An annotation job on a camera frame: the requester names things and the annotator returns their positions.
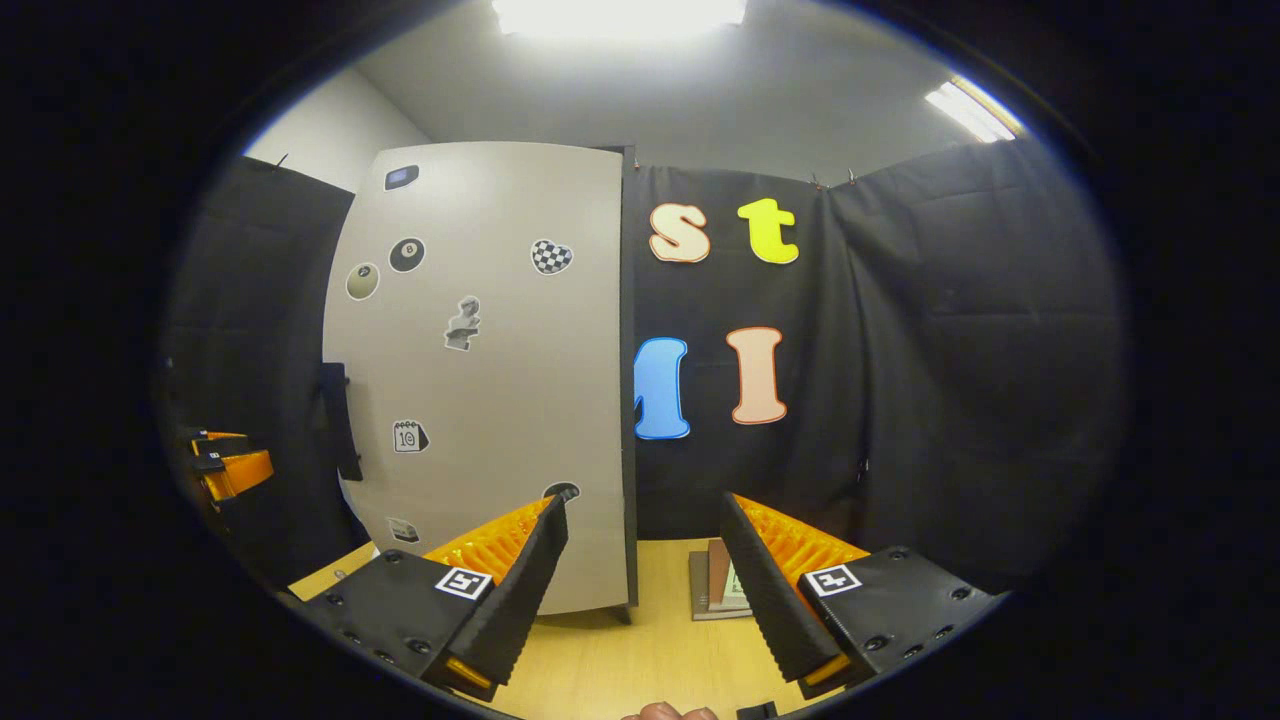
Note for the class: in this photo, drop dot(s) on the black backdrop cloth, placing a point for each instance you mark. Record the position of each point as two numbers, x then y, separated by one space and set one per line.
950 380

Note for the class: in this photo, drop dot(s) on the white cabinet door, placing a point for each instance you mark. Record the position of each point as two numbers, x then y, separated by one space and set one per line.
500 400

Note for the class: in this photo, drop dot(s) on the grey book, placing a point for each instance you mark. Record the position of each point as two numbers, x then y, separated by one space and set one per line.
698 590

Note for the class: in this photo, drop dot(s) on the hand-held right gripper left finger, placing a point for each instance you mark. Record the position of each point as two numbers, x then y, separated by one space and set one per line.
525 600

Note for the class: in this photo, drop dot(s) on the dark grey cabinet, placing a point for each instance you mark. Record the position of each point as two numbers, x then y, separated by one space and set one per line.
630 400

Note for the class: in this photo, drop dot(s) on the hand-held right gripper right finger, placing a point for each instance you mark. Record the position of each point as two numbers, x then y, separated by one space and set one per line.
770 600

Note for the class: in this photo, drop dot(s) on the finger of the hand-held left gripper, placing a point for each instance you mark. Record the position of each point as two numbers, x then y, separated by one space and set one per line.
240 472
215 440

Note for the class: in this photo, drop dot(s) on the ceiling light panel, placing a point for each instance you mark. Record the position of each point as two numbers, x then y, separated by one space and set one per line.
975 110
620 15

